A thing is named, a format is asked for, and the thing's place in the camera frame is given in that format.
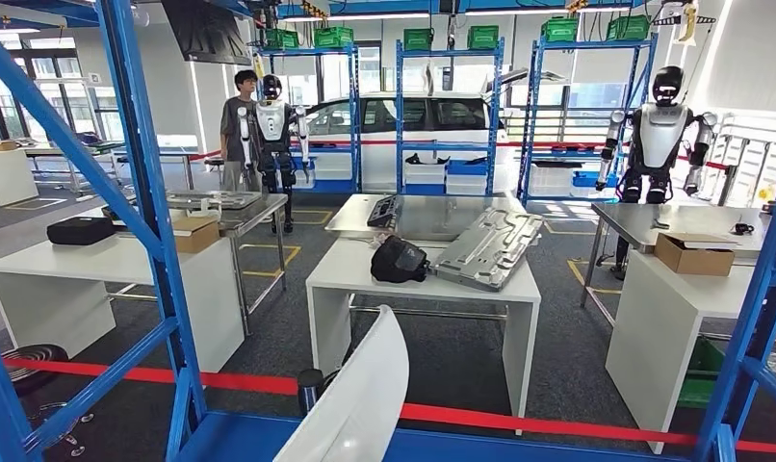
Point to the blue metal shelf rack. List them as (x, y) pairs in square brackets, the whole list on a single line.
[(151, 191), (355, 127), (592, 42), (399, 127)]

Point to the small brown cardboard box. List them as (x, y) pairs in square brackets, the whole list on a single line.
[(2, 146)]

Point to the white car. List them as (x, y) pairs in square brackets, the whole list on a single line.
[(378, 162)]

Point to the white panel desk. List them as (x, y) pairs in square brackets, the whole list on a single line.
[(343, 274), (659, 344), (8, 178), (190, 300)]

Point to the white plastic bin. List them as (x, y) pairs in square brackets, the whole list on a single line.
[(425, 175), (334, 170), (547, 182)]

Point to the person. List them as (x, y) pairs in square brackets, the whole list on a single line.
[(232, 127)]

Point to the black hanging monitor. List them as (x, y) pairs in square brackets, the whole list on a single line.
[(204, 33)]

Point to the black ribbed round stool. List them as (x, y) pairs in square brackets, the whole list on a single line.
[(31, 363)]

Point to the black plastic tray part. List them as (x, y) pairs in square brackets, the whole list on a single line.
[(383, 212)]

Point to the small grey metal tool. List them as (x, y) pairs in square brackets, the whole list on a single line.
[(660, 225)]

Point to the green plastic crate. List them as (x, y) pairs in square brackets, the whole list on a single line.
[(559, 29), (418, 39), (700, 379), (483, 37), (281, 39), (334, 37), (628, 27)]

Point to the yellow hanging tool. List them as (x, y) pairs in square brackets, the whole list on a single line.
[(688, 25)]

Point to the black car trim part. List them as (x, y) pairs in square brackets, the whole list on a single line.
[(418, 160)]

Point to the red barrier belt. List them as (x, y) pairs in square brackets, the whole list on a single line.
[(375, 144), (522, 423)]

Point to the white metal railing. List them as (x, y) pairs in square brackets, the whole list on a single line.
[(742, 166)]

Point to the white bin blue lid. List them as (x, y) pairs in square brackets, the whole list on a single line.
[(466, 183)]

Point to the black zipped case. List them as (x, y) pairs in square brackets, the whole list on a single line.
[(78, 231)]

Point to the small black device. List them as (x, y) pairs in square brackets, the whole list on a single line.
[(743, 229)]

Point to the white car body panel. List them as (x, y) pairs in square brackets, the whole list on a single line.
[(356, 395)]

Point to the grey stamped metal panel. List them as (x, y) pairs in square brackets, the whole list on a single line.
[(235, 199), (487, 250)]

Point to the silver black humanoid robot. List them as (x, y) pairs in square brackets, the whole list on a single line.
[(661, 137), (273, 121)]

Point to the black belt stanchion post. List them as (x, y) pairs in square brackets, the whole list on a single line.
[(309, 389)]

